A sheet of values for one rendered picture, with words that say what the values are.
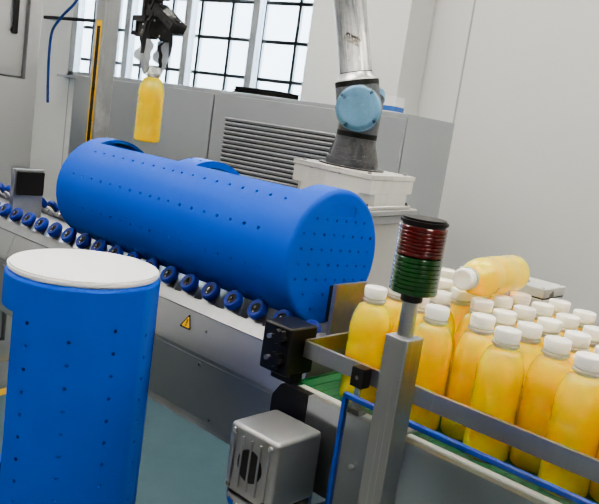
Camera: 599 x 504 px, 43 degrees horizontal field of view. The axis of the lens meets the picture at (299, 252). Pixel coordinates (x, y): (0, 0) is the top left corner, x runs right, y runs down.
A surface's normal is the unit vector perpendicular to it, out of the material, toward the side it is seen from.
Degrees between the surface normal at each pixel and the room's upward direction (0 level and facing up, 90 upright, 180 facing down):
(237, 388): 110
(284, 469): 90
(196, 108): 90
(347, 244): 89
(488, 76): 90
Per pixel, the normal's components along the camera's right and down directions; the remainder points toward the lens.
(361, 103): -0.11, 0.30
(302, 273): 0.72, 0.22
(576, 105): -0.56, 0.07
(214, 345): -0.59, -0.29
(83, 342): 0.29, 0.21
